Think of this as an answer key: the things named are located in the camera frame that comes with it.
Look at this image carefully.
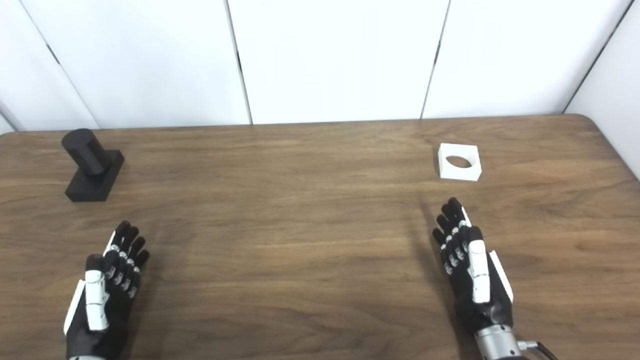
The black peg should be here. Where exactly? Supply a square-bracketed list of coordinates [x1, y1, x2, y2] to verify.
[61, 128, 126, 203]

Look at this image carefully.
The thick black right wrist cable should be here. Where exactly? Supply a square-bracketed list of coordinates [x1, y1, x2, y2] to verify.
[517, 340, 559, 360]

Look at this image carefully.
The black and white right hand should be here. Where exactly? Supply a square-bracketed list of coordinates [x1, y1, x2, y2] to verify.
[432, 196, 515, 336]

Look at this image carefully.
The black and white left hand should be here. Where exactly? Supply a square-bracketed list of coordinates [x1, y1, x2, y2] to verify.
[63, 220, 151, 360]

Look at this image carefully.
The white square piece with hole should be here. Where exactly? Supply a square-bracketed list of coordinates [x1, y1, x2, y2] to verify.
[438, 143, 483, 182]

